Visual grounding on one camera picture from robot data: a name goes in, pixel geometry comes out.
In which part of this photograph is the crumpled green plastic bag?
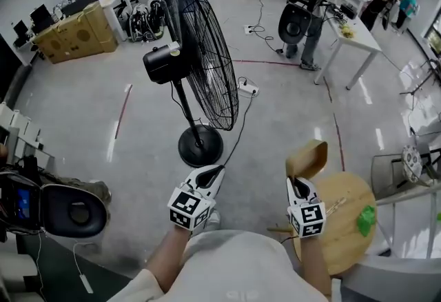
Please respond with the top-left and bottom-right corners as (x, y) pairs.
(356, 205), (378, 237)

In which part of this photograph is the round wooden table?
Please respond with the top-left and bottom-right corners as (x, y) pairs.
(267, 171), (378, 277)

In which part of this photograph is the white metal frame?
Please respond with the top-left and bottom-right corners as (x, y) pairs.
(374, 182), (441, 260)

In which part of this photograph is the black computer monitor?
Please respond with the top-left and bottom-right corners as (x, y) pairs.
(29, 3), (56, 34)

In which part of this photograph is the cardboard box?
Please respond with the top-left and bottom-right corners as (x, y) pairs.
(82, 0), (120, 53)
(32, 10), (104, 66)

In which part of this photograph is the pile of backpack rigs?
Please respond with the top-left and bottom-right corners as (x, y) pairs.
(118, 0), (165, 43)

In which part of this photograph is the black fan cable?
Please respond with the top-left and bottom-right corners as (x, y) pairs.
(222, 90), (256, 168)

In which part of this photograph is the person's white shirt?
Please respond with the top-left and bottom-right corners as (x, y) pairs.
(106, 229), (330, 302)

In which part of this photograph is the person's left shoe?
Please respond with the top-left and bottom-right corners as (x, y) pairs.
(205, 209), (222, 231)

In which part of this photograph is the black tripod stand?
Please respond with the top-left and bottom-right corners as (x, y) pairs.
(399, 58), (441, 97)

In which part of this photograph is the white furniture stack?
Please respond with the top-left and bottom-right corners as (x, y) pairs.
(0, 101), (55, 170)

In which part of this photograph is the person's left forearm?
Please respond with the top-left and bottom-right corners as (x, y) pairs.
(144, 224), (191, 294)

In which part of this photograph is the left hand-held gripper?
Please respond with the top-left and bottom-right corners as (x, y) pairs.
(167, 164), (227, 233)

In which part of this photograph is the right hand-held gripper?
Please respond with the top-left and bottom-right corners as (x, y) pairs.
(285, 177), (327, 240)

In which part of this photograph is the person's right forearm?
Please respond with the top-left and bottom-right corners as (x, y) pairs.
(298, 236), (334, 296)

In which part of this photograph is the chair with patterned cushion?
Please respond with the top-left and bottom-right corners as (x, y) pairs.
(371, 144), (441, 199)

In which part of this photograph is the black standing fan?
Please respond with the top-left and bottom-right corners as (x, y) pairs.
(142, 0), (240, 169)

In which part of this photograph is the white charger with cable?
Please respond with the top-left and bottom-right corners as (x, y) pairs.
(72, 241), (95, 294)

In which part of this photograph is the white rectangular table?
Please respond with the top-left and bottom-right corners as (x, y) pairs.
(313, 12), (384, 91)

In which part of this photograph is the square wooden tray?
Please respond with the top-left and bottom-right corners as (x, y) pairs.
(285, 139), (329, 181)

